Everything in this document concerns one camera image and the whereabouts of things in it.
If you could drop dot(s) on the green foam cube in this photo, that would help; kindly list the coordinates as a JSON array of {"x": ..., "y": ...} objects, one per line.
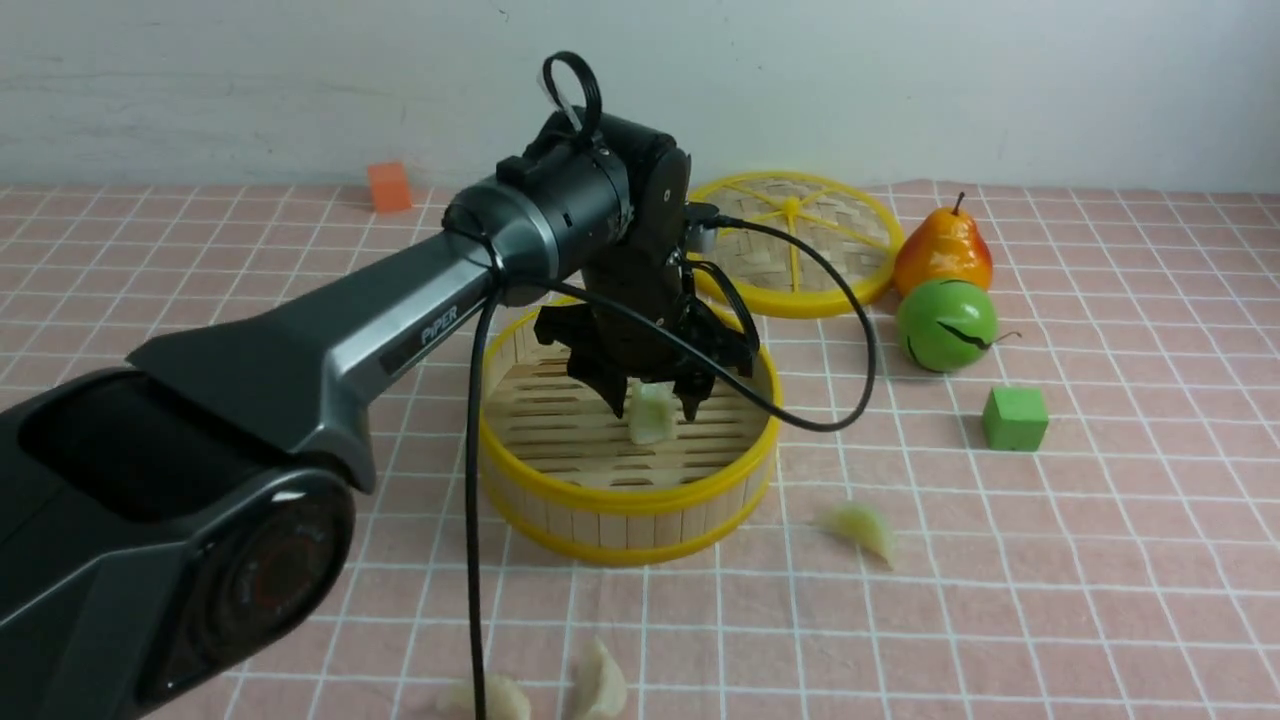
[{"x": 1015, "y": 419}]

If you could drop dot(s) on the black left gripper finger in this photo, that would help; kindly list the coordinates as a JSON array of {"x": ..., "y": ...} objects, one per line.
[
  {"x": 692, "y": 391},
  {"x": 613, "y": 388}
]

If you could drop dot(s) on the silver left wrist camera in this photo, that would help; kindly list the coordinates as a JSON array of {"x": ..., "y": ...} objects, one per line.
[{"x": 701, "y": 227}]

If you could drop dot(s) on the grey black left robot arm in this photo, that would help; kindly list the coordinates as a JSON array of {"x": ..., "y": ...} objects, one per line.
[{"x": 165, "y": 519}]

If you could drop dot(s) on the green toy apple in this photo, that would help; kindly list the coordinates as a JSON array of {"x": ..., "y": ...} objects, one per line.
[{"x": 946, "y": 325}]

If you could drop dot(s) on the orange yellow toy pear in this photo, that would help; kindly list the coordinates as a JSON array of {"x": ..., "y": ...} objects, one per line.
[{"x": 947, "y": 245}]

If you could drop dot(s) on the pale green dumpling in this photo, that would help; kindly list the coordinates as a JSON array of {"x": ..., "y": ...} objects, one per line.
[{"x": 864, "y": 526}]

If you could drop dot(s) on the bamboo steamer tray yellow rim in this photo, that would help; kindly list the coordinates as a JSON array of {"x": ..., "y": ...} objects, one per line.
[{"x": 561, "y": 468}]

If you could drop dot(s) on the pink checked tablecloth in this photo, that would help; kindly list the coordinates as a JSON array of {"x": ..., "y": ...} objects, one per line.
[{"x": 1127, "y": 570}]

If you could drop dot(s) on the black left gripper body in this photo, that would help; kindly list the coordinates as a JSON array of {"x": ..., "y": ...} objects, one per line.
[{"x": 639, "y": 288}]

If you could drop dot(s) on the orange foam cube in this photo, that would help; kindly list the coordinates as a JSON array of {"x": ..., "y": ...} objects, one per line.
[{"x": 390, "y": 187}]

